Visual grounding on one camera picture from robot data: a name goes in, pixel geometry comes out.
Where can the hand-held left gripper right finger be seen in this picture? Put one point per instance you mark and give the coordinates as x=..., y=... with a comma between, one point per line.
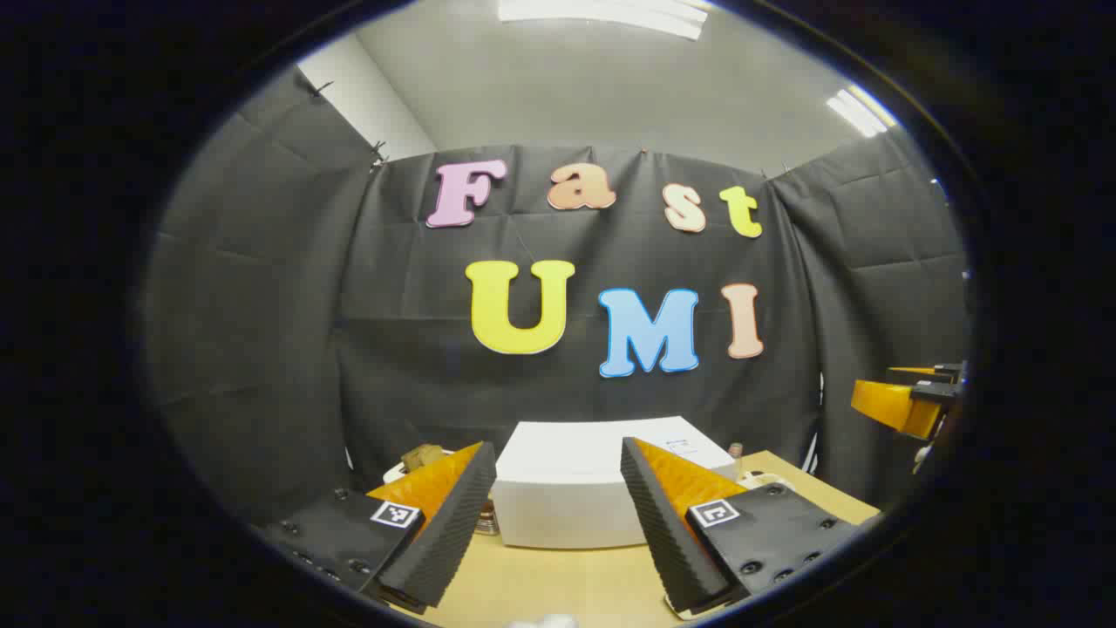
x=663, y=532

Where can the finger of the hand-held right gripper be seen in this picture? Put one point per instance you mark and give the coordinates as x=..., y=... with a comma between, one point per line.
x=898, y=406

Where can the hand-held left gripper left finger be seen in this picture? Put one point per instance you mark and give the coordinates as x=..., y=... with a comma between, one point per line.
x=449, y=532

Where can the white microwave oven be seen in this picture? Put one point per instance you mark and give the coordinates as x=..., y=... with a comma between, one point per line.
x=567, y=488

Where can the brown bread slice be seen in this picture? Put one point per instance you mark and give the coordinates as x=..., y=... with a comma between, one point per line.
x=423, y=456

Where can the white toaster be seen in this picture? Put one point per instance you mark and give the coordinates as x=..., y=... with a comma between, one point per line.
x=392, y=474

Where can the white sectioned grain tray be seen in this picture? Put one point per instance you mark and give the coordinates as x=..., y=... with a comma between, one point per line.
x=763, y=479

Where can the ceiling light panel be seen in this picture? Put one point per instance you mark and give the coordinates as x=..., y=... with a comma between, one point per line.
x=610, y=13
x=859, y=112

